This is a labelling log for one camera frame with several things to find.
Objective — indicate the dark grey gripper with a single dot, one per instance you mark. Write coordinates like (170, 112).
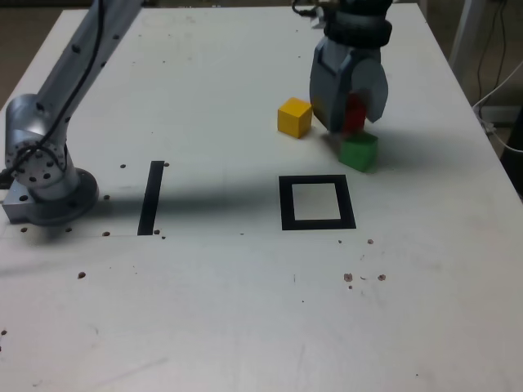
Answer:
(365, 53)

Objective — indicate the red cube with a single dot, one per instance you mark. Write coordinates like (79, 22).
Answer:
(354, 116)

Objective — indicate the yellow cube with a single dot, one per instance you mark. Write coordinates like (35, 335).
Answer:
(294, 120)

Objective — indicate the green cube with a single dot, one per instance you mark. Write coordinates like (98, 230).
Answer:
(357, 155)

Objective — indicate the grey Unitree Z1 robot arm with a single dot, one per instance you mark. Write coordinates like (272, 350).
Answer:
(49, 102)

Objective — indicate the black tape square outline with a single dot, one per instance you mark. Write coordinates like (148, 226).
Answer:
(286, 204)

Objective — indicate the black tape strip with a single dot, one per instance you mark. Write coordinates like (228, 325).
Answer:
(150, 200)

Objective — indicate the silver gripper camera box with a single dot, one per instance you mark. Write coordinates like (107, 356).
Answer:
(318, 18)

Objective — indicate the white metal frame leg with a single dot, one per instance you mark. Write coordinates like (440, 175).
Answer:
(463, 32)

